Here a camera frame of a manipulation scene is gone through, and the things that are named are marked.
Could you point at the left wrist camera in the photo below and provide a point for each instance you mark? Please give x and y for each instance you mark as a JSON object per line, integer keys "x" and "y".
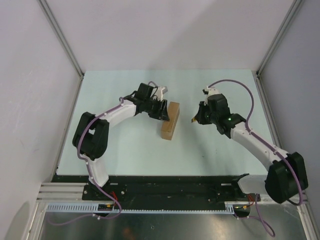
{"x": 159, "y": 93}

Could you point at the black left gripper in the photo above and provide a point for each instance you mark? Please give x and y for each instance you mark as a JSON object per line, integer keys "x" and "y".
{"x": 160, "y": 114}

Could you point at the left aluminium frame post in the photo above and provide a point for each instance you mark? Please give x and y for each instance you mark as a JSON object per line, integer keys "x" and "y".
{"x": 48, "y": 13}

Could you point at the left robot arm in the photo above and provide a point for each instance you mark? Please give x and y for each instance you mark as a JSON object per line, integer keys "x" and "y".
{"x": 92, "y": 133}

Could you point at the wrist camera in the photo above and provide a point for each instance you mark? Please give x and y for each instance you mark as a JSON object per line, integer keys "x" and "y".
{"x": 209, "y": 91}
{"x": 159, "y": 93}

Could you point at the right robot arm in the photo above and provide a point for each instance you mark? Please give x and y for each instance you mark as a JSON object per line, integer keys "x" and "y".
{"x": 286, "y": 172}

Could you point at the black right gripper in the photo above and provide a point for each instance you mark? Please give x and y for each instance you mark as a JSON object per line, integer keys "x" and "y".
{"x": 199, "y": 117}

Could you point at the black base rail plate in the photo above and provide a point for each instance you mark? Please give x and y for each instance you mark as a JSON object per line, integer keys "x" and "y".
{"x": 160, "y": 204}

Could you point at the right aluminium frame post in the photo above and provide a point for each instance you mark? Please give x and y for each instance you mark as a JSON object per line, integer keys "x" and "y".
{"x": 280, "y": 34}

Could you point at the aluminium frame post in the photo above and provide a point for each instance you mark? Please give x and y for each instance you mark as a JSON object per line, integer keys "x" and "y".
{"x": 280, "y": 34}
{"x": 48, "y": 13}

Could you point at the brown cardboard express box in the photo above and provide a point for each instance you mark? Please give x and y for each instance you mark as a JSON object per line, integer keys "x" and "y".
{"x": 168, "y": 127}

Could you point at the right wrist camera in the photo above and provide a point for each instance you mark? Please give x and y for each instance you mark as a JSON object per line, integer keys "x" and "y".
{"x": 209, "y": 91}

